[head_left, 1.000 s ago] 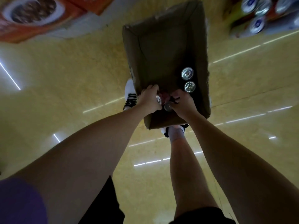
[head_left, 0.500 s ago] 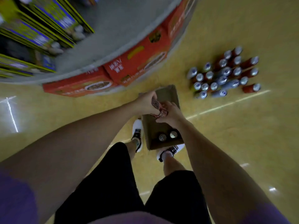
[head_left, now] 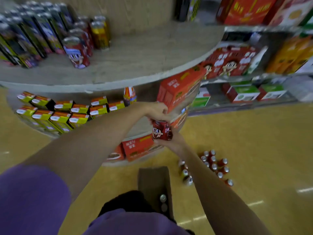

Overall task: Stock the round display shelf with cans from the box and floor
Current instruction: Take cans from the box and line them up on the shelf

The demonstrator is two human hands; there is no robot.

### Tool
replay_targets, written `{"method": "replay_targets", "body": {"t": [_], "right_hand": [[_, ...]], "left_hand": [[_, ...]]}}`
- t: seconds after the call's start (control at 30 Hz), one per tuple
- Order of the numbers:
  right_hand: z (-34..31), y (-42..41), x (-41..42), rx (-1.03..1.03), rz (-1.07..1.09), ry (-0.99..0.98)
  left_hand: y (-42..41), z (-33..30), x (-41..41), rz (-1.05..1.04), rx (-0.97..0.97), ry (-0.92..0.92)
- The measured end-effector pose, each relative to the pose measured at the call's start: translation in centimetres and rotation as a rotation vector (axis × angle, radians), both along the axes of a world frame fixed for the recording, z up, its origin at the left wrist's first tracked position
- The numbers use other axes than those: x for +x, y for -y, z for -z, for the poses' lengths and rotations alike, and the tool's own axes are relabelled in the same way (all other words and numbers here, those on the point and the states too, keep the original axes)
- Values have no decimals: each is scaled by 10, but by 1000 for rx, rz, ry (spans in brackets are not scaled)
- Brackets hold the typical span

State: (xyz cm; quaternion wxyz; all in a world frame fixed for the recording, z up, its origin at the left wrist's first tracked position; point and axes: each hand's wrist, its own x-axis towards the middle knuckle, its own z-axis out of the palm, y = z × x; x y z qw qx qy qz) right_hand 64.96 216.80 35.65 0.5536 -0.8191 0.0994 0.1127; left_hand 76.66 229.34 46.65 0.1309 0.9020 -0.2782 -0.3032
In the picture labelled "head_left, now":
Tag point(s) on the person's right hand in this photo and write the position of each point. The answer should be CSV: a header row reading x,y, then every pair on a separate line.
x,y
174,143

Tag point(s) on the white slim bottle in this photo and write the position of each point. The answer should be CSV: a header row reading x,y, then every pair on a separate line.
x,y
256,61

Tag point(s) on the purple shirt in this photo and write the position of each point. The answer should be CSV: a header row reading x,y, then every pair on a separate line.
x,y
31,200

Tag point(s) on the cluster of cans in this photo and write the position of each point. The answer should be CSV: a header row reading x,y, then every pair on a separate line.
x,y
212,166

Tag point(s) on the red yellow-print carton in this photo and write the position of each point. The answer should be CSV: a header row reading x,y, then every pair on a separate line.
x,y
247,9

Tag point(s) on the stack of white blue boxes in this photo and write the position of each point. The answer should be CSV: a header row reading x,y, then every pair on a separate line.
x,y
307,67

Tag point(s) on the brown cardboard box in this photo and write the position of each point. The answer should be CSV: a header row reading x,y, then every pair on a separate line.
x,y
152,183

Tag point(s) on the group of tall blue-yellow cans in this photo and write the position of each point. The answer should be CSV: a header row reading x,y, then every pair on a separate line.
x,y
36,34

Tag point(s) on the small green-top box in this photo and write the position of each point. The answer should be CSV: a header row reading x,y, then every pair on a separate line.
x,y
242,92
271,91
201,99

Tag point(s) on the yellow green bottle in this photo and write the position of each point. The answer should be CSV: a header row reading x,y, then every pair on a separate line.
x,y
194,8

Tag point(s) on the black can by column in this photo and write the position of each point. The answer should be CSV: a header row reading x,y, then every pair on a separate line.
x,y
182,8

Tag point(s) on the person's right forearm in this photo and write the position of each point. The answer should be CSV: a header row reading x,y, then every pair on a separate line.
x,y
220,198

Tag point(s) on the round wooden shelf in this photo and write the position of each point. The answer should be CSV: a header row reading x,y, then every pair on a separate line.
x,y
134,58

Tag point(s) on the large green white carton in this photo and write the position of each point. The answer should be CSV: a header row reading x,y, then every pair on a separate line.
x,y
308,23

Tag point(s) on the red cartoon face carton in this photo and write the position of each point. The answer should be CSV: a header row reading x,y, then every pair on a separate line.
x,y
227,62

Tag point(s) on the pack of orange bottles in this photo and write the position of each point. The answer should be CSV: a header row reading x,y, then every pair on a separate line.
x,y
291,55

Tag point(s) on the stack of white plastic packs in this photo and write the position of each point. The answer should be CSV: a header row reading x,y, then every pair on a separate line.
x,y
300,88

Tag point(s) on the white red-print carton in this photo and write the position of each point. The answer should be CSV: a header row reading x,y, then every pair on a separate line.
x,y
291,12

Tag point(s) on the person's left forearm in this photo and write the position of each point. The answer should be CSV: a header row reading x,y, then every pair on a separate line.
x,y
93,144

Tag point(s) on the small red carton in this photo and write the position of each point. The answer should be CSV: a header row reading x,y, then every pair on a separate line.
x,y
178,88

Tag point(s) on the red porridge print carton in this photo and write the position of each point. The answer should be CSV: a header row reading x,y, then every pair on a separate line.
x,y
139,146
179,121
116,155

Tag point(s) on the row of yellow orange cartons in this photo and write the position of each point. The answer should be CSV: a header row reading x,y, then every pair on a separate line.
x,y
61,119

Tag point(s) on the person's left hand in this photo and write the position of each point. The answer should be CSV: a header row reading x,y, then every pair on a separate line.
x,y
157,111

